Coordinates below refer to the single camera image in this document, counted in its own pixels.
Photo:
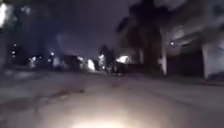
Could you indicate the vehicle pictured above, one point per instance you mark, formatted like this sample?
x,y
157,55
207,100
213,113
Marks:
x,y
120,68

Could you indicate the grey asphalt road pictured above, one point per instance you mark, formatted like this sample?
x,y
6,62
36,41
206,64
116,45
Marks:
x,y
110,100

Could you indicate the building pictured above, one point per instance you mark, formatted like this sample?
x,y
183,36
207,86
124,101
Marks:
x,y
71,61
190,46

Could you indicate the tree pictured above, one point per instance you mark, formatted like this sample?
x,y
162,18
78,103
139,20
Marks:
x,y
148,33

